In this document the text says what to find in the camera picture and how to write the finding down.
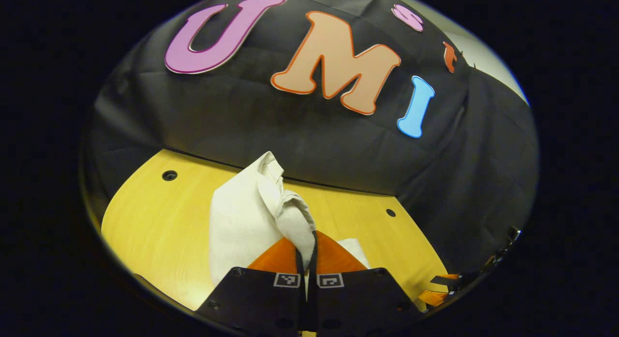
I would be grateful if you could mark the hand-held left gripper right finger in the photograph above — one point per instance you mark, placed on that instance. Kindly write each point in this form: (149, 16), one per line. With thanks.
(313, 259)

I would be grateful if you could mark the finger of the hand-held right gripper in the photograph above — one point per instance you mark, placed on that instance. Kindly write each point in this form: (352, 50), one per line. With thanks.
(433, 298)

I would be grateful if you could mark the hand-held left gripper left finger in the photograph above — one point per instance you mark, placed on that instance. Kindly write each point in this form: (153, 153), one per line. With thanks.
(256, 298)

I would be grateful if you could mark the white jeans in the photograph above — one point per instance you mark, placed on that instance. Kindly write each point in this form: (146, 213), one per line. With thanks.
(242, 221)

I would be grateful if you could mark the black backdrop cloth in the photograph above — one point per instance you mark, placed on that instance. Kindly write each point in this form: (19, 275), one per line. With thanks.
(290, 134)

